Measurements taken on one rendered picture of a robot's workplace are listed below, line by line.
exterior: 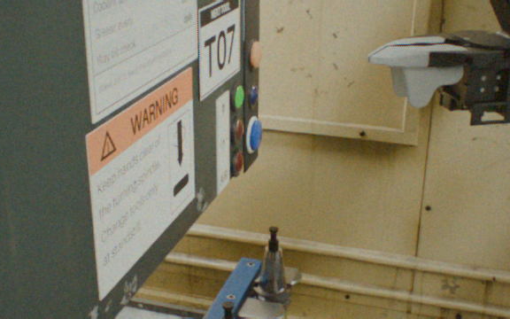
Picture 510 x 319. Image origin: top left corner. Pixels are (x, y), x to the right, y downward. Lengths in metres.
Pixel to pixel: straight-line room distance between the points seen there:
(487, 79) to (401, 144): 0.70
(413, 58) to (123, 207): 0.35
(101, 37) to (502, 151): 1.11
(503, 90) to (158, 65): 0.40
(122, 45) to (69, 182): 0.09
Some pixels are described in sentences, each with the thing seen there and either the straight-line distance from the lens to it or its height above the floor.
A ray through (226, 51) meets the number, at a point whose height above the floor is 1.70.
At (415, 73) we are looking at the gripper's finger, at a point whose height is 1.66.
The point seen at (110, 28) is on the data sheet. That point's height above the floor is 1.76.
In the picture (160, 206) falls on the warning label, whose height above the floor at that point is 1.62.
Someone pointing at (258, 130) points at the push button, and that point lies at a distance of 0.69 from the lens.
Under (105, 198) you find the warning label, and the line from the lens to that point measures 0.43.
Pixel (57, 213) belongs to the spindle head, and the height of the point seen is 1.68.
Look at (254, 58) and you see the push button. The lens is 0.67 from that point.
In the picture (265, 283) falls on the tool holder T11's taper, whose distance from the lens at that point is 1.14.
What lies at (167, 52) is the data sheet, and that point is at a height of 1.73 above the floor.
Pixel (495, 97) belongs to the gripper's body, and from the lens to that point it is 0.76.
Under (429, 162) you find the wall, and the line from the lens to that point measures 1.44.
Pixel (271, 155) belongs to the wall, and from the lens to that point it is 1.50.
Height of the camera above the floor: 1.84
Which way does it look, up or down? 22 degrees down
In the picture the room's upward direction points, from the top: 1 degrees clockwise
